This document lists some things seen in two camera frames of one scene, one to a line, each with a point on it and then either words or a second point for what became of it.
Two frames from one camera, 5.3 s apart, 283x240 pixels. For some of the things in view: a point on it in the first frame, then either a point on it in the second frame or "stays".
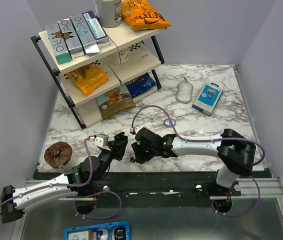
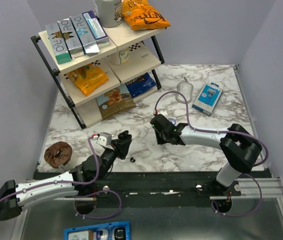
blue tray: [115, 231] stays
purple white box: [95, 28] stays
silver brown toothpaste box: [75, 48] stays
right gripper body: [143, 154] to [161, 138]
